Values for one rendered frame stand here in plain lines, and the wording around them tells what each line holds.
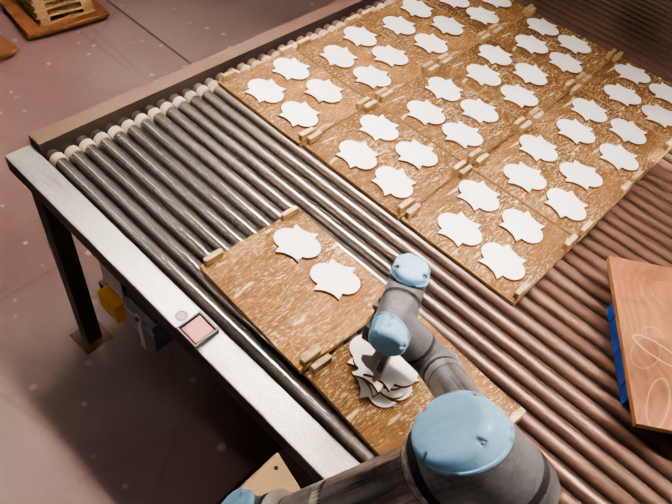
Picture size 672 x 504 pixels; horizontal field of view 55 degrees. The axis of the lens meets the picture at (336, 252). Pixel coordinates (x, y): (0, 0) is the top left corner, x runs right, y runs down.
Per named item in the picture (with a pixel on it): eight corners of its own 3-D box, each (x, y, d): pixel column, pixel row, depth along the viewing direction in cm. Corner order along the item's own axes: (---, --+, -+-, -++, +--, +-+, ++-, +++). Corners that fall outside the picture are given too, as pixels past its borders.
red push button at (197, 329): (195, 346, 157) (195, 343, 156) (180, 331, 159) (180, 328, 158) (215, 332, 160) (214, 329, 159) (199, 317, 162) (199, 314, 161)
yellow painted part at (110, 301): (118, 324, 192) (105, 276, 174) (100, 306, 196) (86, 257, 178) (140, 309, 196) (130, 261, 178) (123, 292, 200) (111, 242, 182)
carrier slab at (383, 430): (426, 511, 137) (427, 508, 136) (304, 376, 155) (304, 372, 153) (524, 416, 155) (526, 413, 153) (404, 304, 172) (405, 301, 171)
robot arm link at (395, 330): (426, 365, 117) (439, 319, 124) (387, 328, 112) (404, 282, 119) (393, 372, 122) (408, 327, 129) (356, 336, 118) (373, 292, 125)
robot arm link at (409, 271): (386, 275, 120) (399, 244, 125) (377, 309, 128) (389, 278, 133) (427, 289, 119) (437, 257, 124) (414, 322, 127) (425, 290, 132)
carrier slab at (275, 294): (299, 375, 155) (300, 371, 153) (198, 269, 171) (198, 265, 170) (397, 300, 172) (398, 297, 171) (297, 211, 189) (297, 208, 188)
